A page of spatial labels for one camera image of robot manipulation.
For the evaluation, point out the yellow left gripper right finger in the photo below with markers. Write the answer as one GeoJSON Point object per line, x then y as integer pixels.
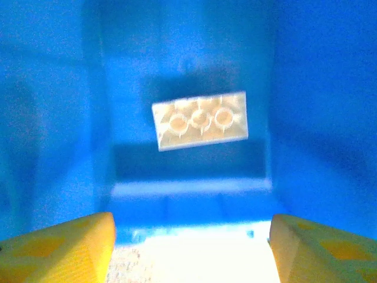
{"type": "Point", "coordinates": [324, 256]}

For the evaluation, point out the blue plastic storage bin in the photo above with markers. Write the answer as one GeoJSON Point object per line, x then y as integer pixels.
{"type": "Point", "coordinates": [318, 103]}

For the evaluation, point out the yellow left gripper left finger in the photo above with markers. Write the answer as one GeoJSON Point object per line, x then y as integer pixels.
{"type": "Point", "coordinates": [53, 256]}

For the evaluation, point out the white lego brick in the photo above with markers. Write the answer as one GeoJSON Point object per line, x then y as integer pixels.
{"type": "Point", "coordinates": [200, 121]}

